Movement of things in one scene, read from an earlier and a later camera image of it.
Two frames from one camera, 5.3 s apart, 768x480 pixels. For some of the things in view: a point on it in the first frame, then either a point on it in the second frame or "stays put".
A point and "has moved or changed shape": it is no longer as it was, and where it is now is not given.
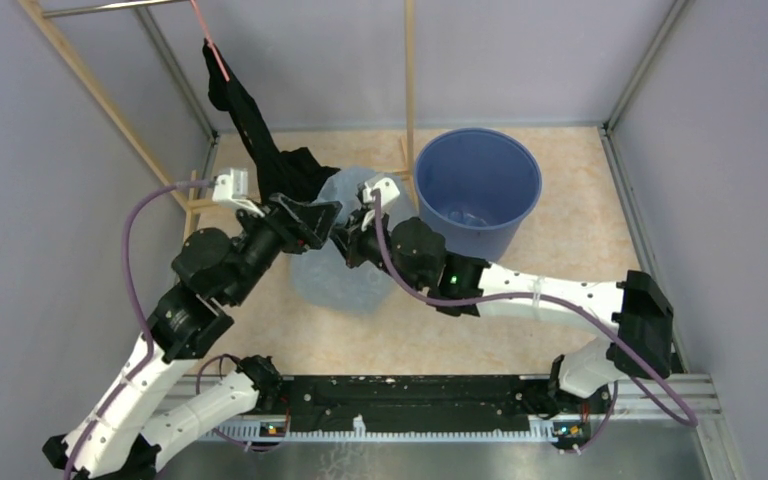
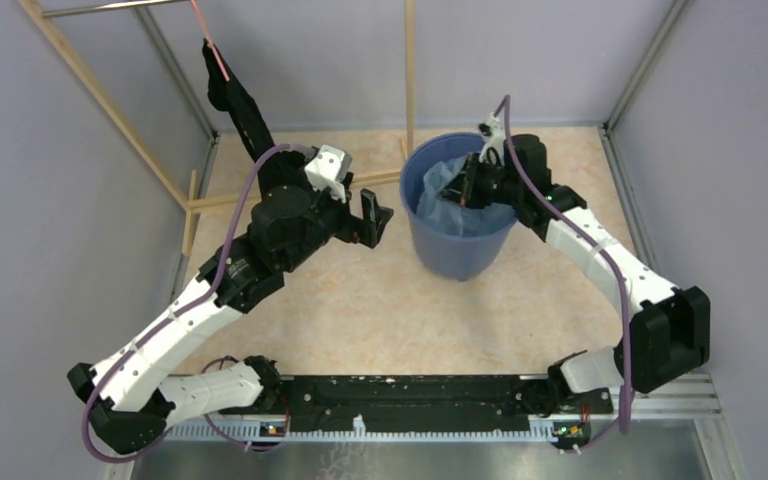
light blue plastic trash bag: x=323 y=277 → x=445 y=215
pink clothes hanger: x=212 y=46 stays put
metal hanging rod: x=53 y=14 stays put
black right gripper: x=350 y=238 → x=461 y=187
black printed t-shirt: x=291 y=172 stays put
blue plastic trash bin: x=474 y=184 has moved or changed shape
